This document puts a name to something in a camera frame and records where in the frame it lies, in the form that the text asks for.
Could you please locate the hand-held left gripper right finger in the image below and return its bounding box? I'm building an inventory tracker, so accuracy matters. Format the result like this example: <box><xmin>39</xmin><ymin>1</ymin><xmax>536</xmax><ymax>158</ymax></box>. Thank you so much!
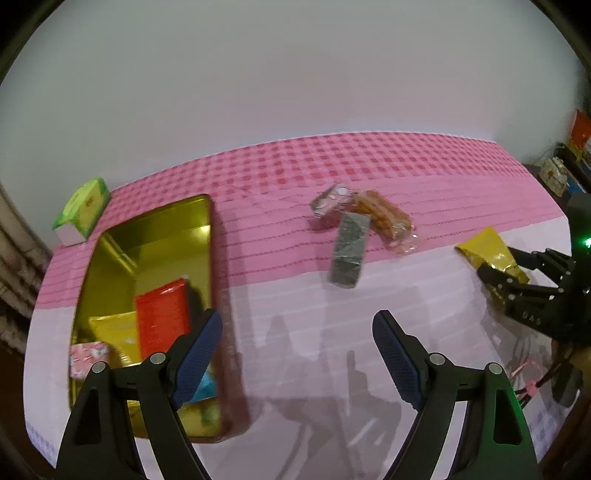
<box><xmin>372</xmin><ymin>309</ymin><xmax>541</xmax><ymax>480</ymax></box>

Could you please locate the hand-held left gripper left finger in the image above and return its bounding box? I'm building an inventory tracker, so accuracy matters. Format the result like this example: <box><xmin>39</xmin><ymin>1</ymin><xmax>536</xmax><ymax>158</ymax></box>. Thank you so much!
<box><xmin>55</xmin><ymin>308</ymin><xmax>225</xmax><ymax>480</ymax></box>

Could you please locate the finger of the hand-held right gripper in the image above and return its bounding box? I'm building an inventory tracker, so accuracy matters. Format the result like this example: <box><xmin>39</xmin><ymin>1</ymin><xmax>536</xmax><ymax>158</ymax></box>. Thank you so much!
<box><xmin>476</xmin><ymin>262</ymin><xmax>561</xmax><ymax>319</ymax></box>
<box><xmin>508</xmin><ymin>247</ymin><xmax>575</xmax><ymax>278</ymax></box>

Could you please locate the blue cracker packet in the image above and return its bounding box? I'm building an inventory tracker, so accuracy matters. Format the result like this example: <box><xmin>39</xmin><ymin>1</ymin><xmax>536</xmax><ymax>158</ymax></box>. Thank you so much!
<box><xmin>190</xmin><ymin>369</ymin><xmax>219</xmax><ymax>403</ymax></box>

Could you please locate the golden foil snack packet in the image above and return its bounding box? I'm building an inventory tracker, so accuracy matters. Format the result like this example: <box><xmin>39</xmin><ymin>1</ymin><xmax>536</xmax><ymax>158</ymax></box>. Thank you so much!
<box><xmin>455</xmin><ymin>226</ymin><xmax>532</xmax><ymax>296</ymax></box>

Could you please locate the red snack packet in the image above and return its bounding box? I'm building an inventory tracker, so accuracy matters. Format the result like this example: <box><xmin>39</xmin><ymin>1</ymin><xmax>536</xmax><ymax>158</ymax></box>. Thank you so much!
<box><xmin>136</xmin><ymin>279</ymin><xmax>192</xmax><ymax>365</ymax></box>

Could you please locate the yellow snack packet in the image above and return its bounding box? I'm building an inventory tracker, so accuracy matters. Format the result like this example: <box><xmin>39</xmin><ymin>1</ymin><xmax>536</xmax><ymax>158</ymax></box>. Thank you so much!
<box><xmin>89</xmin><ymin>311</ymin><xmax>144</xmax><ymax>366</ymax></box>

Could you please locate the pink patterned snack packet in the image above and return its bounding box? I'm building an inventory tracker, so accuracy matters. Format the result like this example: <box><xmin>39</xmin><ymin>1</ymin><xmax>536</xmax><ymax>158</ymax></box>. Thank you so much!
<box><xmin>69</xmin><ymin>342</ymin><xmax>112</xmax><ymax>380</ymax></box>

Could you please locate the golden metal tin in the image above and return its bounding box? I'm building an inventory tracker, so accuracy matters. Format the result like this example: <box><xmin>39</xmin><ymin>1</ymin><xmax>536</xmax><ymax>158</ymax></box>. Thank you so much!
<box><xmin>68</xmin><ymin>194</ymin><xmax>250</xmax><ymax>445</ymax></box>

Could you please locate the beige patterned box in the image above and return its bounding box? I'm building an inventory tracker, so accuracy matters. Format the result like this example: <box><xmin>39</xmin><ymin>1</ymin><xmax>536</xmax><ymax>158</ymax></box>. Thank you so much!
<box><xmin>539</xmin><ymin>157</ymin><xmax>570</xmax><ymax>198</ymax></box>

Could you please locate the grey snack packet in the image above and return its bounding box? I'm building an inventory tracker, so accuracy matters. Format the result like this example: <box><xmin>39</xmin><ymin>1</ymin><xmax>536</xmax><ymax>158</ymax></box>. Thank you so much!
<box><xmin>329</xmin><ymin>212</ymin><xmax>371</xmax><ymax>289</ymax></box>

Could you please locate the orange box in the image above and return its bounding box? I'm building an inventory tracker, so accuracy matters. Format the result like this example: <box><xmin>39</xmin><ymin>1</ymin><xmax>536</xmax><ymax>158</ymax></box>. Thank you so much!
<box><xmin>570</xmin><ymin>110</ymin><xmax>591</xmax><ymax>149</ymax></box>

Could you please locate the clear packet of orange biscuits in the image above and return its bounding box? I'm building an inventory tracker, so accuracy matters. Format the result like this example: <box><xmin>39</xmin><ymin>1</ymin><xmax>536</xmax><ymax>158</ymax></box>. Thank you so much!
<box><xmin>353</xmin><ymin>189</ymin><xmax>419</xmax><ymax>254</ymax></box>

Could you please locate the pink checked tablecloth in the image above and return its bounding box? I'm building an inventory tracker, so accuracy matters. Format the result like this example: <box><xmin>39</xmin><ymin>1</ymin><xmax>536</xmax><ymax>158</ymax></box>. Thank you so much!
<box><xmin>25</xmin><ymin>133</ymin><xmax>573</xmax><ymax>480</ymax></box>

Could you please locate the pink silver snack packet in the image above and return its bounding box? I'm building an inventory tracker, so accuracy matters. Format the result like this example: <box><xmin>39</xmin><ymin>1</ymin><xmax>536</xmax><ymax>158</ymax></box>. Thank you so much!
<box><xmin>309</xmin><ymin>183</ymin><xmax>355</xmax><ymax>220</ymax></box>

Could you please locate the green tissue box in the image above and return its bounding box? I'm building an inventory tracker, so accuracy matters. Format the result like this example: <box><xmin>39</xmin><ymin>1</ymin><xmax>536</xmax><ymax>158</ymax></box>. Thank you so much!
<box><xmin>51</xmin><ymin>178</ymin><xmax>112</xmax><ymax>245</ymax></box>

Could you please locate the beige patterned curtain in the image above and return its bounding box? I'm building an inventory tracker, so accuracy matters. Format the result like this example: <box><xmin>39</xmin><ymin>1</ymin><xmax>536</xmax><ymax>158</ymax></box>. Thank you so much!
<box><xmin>0</xmin><ymin>185</ymin><xmax>52</xmax><ymax>356</ymax></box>

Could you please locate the black cable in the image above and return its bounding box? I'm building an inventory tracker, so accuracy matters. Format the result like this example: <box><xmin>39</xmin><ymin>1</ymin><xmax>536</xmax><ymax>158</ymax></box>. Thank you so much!
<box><xmin>515</xmin><ymin>355</ymin><xmax>583</xmax><ymax>409</ymax></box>

